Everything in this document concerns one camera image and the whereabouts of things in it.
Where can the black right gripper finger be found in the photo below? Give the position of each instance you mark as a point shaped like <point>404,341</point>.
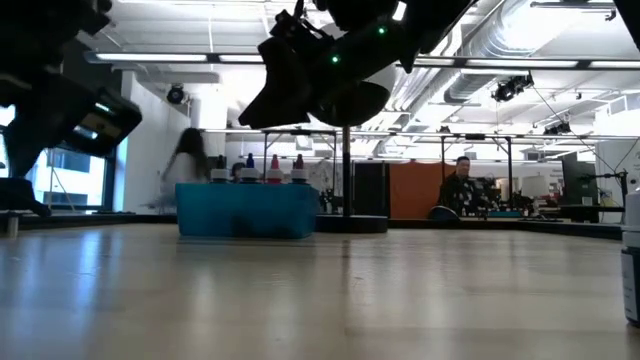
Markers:
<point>282,90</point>

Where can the red-tipped food coloring bottle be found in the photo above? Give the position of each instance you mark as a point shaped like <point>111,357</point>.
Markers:
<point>274,174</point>

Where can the white-labelled dropper bottle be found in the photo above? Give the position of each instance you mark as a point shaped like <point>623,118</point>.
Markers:
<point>632,280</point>

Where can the blue-tipped food coloring bottle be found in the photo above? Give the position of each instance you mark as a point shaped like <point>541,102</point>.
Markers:
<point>250,174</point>

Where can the black-tipped food coloring bottle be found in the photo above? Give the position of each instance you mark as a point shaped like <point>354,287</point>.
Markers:
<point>220,175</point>

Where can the white black sphere on stand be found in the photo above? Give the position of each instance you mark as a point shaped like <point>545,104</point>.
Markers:
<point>382,82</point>

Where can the black bulky seat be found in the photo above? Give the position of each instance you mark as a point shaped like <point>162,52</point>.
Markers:
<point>17,197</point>

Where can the black ceiling spotlight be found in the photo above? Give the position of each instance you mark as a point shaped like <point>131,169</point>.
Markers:
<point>176,95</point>

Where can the teal storage box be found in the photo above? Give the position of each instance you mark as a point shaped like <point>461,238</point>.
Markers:
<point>250,210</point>

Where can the person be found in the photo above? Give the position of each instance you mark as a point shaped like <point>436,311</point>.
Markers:
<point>185,170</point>
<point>460,192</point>

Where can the black panel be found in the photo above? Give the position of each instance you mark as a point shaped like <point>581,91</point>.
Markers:
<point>370,187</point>

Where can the orange partition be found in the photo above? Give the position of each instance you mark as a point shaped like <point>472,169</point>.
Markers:
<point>415,190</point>

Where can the black rounded object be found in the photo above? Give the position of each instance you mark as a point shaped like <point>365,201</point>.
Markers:
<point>444,214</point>

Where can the small black ceiling rig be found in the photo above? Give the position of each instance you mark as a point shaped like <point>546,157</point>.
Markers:
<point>557,129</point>

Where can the tall black monitor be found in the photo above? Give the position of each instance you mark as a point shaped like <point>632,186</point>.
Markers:
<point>580,180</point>

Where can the black boom stand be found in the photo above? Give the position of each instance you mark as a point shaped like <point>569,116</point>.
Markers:
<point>623,187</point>

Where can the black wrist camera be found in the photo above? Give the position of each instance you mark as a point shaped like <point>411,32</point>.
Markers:
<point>295,32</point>

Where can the dark window frame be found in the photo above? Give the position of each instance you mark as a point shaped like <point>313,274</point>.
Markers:
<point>111,185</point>

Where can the ceiling light rail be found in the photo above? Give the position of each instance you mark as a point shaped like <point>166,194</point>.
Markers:
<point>150,57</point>

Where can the short grey post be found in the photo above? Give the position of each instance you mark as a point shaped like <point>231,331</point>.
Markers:
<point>13,225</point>

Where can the black table edge rail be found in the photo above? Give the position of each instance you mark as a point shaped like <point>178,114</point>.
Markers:
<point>125,219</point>

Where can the black metal gantry frame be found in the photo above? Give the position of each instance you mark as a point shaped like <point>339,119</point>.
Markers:
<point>475,136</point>

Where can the silver ventilation duct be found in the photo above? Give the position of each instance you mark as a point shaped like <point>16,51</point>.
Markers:
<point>500,35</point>

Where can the black ceiling camera rig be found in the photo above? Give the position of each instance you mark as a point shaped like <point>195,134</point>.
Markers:
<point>510,89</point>

